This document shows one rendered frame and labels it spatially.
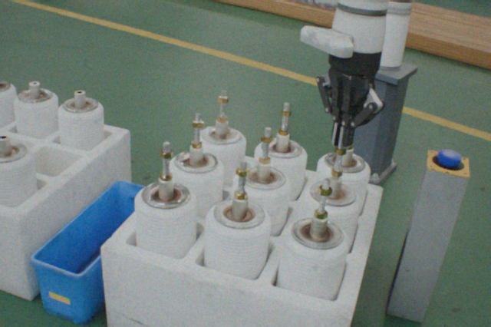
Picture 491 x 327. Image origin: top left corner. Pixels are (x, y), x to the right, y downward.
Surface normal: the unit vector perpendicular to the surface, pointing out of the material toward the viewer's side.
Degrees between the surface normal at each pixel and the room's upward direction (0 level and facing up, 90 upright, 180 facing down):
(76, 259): 88
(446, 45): 90
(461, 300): 0
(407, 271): 90
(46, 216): 90
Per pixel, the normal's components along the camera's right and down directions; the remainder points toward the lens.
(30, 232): 0.94, 0.22
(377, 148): 0.17, 0.48
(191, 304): -0.33, 0.43
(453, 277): 0.07, -0.88
